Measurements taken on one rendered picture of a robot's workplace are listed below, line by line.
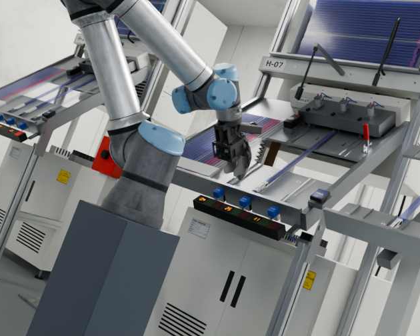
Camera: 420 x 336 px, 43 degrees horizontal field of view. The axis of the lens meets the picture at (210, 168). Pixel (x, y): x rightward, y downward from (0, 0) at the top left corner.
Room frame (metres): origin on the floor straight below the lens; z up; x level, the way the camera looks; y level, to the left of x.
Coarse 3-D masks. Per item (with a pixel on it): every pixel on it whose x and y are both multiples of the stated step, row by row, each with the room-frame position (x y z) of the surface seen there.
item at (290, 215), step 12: (180, 168) 1.90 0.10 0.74; (180, 180) 1.92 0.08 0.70; (192, 180) 1.87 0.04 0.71; (204, 180) 1.82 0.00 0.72; (216, 180) 1.79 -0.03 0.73; (204, 192) 1.86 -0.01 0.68; (228, 192) 1.77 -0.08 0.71; (240, 192) 1.72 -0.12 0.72; (252, 192) 1.70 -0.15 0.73; (252, 204) 1.71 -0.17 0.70; (264, 204) 1.67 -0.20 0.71; (276, 204) 1.64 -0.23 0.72; (288, 204) 1.61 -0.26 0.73; (264, 216) 1.70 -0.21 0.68; (288, 216) 1.62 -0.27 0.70; (300, 216) 1.59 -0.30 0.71
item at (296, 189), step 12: (252, 168) 1.87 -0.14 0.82; (264, 168) 1.86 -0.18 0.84; (276, 168) 1.85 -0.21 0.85; (228, 180) 1.83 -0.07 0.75; (252, 180) 1.80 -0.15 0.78; (264, 180) 1.79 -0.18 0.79; (276, 180) 1.77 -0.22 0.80; (288, 180) 1.77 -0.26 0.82; (300, 180) 1.76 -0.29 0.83; (312, 180) 1.75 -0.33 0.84; (264, 192) 1.73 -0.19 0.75; (276, 192) 1.72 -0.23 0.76; (288, 192) 1.71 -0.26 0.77; (300, 192) 1.69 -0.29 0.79; (312, 192) 1.69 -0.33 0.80; (300, 204) 1.64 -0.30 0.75
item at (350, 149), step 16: (256, 112) 2.28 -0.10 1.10; (272, 112) 2.25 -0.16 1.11; (288, 112) 2.23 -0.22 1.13; (304, 128) 2.08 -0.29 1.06; (320, 128) 2.06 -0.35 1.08; (288, 144) 2.00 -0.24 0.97; (304, 144) 1.97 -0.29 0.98; (336, 144) 1.93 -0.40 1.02; (352, 144) 1.91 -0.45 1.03; (352, 160) 1.83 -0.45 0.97
